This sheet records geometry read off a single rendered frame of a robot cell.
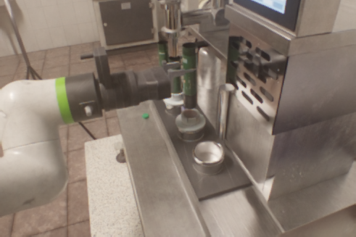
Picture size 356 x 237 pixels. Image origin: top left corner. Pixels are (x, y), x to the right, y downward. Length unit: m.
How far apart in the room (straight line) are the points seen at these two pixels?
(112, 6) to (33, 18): 1.26
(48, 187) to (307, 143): 0.45
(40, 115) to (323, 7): 0.47
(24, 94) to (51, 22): 3.76
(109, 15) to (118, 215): 2.91
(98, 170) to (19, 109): 0.55
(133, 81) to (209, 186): 0.26
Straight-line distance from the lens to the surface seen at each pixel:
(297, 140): 0.49
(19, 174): 0.50
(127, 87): 0.53
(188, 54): 0.55
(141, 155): 0.66
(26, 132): 0.53
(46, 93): 0.53
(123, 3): 3.52
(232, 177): 0.59
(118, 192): 0.95
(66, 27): 4.28
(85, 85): 0.53
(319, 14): 0.37
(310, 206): 0.60
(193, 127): 0.64
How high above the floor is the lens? 1.48
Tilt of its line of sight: 34 degrees down
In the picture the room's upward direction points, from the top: 2 degrees counter-clockwise
